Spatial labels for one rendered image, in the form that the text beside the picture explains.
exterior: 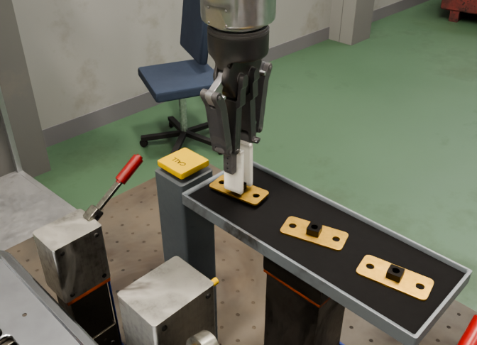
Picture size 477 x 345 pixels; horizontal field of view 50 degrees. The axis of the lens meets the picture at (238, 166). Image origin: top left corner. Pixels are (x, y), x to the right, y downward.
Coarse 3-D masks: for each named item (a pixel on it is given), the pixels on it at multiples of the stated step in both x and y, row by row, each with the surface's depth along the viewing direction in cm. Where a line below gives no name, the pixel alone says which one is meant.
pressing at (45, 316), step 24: (0, 264) 85; (0, 288) 81; (24, 288) 81; (0, 312) 77; (24, 312) 77; (48, 312) 77; (0, 336) 73; (24, 336) 73; (48, 336) 73; (72, 336) 73
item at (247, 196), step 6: (216, 180) 76; (222, 180) 76; (210, 186) 75; (216, 186) 75; (222, 186) 75; (246, 186) 75; (252, 186) 75; (222, 192) 74; (228, 192) 73; (234, 192) 73; (246, 192) 73; (252, 192) 73; (258, 192) 73; (264, 192) 73; (240, 198) 72; (246, 198) 72; (252, 198) 72; (258, 198) 72; (264, 198) 73; (252, 204) 71
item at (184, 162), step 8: (176, 152) 85; (184, 152) 85; (192, 152) 85; (160, 160) 83; (168, 160) 83; (176, 160) 83; (184, 160) 83; (192, 160) 83; (200, 160) 83; (208, 160) 83; (168, 168) 81; (176, 168) 81; (184, 168) 81; (192, 168) 81; (200, 168) 82; (176, 176) 81; (184, 176) 80
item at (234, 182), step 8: (240, 152) 69; (240, 160) 69; (240, 168) 70; (224, 176) 73; (232, 176) 72; (240, 176) 71; (224, 184) 73; (232, 184) 72; (240, 184) 71; (240, 192) 72
